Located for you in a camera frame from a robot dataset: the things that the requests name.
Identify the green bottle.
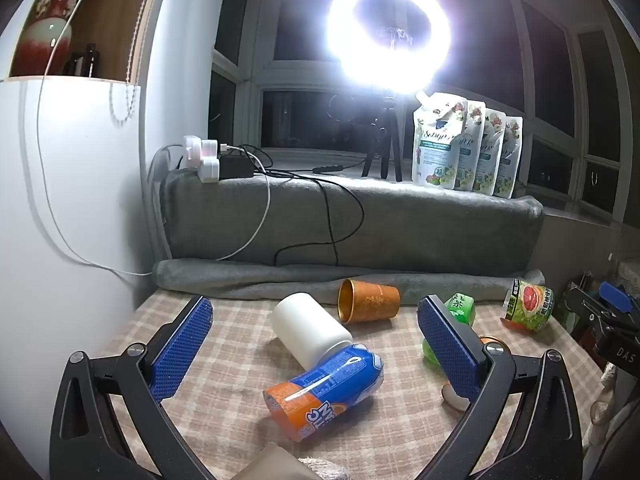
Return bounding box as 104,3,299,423
421,293,476,367

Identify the white cable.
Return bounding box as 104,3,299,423
36,0,272,277

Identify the fluffy grey cloth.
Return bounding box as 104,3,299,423
297,455,352,480

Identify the white pink plug adapter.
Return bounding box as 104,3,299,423
183,135,220,166

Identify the green grapefruit can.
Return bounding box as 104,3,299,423
502,280,555,335

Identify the red white vase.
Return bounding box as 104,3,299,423
10,0,92,79

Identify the ring light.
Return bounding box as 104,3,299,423
327,0,454,89

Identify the small white red object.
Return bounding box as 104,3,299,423
441,381,472,412

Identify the blue and orange can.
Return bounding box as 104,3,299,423
263,343,385,443

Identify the white floral refill pouch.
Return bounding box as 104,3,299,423
452,100,487,191
474,108,506,195
494,116,524,199
412,92,469,189

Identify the white window frame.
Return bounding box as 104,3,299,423
209,0,640,226

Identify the white cabinet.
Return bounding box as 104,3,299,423
0,0,173,441

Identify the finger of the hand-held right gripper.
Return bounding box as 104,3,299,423
566,285,623,335
599,281,640,317

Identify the black tripod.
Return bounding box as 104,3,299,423
361,87,404,183

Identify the copper paper cup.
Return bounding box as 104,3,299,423
337,278,402,323

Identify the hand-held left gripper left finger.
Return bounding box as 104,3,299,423
49,295,217,480

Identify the beige flat object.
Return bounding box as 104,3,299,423
249,442,311,480

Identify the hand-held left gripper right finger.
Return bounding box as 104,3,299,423
416,295,584,480

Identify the black power strip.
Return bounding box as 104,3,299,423
218,154,255,180

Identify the bead chain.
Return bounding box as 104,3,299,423
110,0,167,124

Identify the grey blanket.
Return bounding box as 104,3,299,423
152,169,547,307

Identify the dark glass bottle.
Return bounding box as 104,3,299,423
62,43,101,79

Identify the beige checked cloth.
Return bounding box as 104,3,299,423
97,287,607,480

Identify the black cable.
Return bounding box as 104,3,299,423
239,144,366,267

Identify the white cup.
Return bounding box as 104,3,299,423
271,292,354,370

